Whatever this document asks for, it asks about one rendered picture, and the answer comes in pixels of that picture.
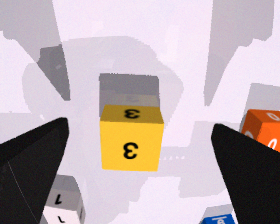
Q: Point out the blue block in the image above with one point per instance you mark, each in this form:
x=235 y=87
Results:
x=227 y=219

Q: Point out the orange block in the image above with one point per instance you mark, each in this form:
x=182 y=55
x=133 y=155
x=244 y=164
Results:
x=263 y=126

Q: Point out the yellow block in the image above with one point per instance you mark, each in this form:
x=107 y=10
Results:
x=130 y=138

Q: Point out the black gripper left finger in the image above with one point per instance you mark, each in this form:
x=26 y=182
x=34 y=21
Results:
x=28 y=166

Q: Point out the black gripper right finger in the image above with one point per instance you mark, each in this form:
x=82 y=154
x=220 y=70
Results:
x=251 y=172

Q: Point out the white block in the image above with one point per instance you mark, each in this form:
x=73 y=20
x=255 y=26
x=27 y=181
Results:
x=64 y=207

